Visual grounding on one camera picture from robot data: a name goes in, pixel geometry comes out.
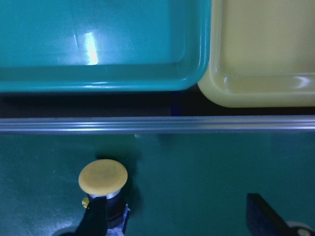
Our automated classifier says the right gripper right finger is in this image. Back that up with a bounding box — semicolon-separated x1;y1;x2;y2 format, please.
246;193;315;236

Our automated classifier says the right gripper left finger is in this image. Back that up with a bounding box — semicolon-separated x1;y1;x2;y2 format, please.
58;197;108;236

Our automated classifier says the yellow push button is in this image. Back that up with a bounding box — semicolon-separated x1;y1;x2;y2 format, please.
78;159;130;236

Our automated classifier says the green conveyor belt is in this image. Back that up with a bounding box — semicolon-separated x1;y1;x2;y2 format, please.
0;115;315;236

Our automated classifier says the yellow plastic tray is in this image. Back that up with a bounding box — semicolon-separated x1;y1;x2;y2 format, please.
198;0;315;108

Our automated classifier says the green plastic tray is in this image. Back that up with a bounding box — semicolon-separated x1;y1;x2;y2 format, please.
0;0;211;93

